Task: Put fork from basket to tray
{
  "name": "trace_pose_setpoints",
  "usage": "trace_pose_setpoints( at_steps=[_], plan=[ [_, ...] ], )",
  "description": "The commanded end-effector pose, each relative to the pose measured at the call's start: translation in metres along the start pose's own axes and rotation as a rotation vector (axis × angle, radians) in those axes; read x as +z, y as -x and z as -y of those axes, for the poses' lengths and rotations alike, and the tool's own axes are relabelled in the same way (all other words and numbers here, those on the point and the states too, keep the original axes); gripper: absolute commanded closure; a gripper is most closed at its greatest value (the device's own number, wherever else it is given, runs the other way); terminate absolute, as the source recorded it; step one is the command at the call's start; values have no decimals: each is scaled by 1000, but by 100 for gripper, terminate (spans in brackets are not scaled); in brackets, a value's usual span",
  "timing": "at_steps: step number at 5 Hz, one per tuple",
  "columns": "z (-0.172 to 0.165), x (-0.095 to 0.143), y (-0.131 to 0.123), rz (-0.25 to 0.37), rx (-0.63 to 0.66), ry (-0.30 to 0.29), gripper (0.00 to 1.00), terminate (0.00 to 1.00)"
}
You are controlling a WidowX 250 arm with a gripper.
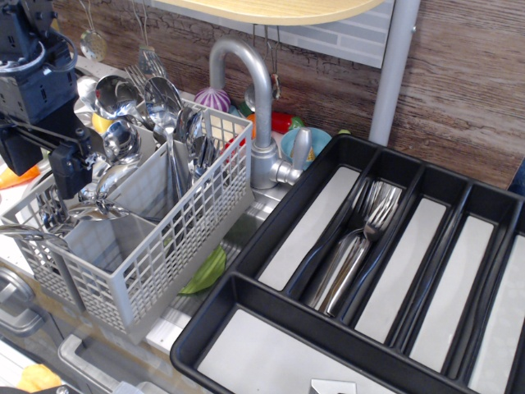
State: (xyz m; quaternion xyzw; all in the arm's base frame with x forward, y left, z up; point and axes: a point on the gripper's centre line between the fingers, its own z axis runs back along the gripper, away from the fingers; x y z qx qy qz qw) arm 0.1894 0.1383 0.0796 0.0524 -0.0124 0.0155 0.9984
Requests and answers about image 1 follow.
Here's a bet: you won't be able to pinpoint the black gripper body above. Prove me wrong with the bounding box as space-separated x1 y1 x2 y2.
1 66 95 172

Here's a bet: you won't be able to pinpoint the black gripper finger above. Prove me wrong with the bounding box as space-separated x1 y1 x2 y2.
49 144 92 199

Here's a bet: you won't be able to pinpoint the silver fork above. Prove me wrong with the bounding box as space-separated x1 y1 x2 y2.
36 185 73 236
319 181 403 317
124 65 148 94

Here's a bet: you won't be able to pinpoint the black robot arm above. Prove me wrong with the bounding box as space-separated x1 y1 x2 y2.
1 1 96 199

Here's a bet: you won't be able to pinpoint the grey plastic cutlery basket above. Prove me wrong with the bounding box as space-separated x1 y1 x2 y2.
17 108 253 343

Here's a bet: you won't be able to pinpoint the silver fork behind spoons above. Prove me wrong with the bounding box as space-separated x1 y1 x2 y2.
124 65 148 94

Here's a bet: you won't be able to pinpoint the silver forks stack in tray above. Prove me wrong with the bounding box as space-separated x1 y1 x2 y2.
308 179 387 312

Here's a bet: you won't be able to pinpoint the black cutlery tray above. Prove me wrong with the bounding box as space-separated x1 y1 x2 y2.
170 135 524 393

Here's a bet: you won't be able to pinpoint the silver spoon low front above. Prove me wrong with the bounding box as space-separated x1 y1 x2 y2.
67 163 138 222

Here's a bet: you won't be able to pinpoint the yellow toy lemon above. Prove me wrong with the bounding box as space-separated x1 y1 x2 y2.
91 112 113 135

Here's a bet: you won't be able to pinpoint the silver spoon middle left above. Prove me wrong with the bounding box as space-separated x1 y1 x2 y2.
103 120 141 164

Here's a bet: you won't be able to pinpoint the silver spoon far left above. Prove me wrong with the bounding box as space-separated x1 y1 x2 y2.
77 76 98 112

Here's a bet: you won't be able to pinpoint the orange toy carrot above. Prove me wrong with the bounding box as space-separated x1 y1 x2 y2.
0 165 41 190

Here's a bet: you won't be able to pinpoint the large silver spoon left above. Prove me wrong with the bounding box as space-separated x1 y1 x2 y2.
95 75 155 131

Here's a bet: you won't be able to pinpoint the large silver spoon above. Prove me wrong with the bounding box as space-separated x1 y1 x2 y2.
144 76 189 201
95 75 155 131

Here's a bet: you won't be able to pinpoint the hanging silver skimmer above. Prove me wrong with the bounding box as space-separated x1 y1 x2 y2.
79 0 107 62

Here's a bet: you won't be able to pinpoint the large silver spoon centre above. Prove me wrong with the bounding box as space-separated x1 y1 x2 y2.
144 76 189 201

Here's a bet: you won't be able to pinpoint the hanging silver spatula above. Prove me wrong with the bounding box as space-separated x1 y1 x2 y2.
131 1 167 78

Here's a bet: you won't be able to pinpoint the silver spoons in right compartment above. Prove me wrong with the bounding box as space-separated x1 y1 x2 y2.
176 107 218 183

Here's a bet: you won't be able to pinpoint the purple toy onion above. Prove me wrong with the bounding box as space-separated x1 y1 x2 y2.
194 87 231 112

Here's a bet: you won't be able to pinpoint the green toy leaf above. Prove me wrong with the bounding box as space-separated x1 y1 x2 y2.
179 245 226 296

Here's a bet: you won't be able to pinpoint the silver toy faucet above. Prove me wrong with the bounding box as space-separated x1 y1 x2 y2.
208 37 304 190

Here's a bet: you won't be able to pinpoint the yellow toy bottom left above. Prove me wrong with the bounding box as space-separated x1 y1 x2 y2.
16 364 62 393

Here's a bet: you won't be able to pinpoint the red toy pepper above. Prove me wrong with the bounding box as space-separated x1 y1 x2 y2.
272 112 305 135

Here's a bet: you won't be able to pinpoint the light wooden shelf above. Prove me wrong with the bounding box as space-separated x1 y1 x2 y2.
165 0 383 26

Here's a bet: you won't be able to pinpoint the light blue toy bowl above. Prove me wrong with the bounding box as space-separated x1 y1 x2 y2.
281 127 331 170

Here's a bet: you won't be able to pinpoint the grey metal pole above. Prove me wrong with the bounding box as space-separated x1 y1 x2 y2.
368 0 421 146

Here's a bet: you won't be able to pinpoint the silver faucet handle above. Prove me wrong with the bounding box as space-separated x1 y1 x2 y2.
290 127 312 171

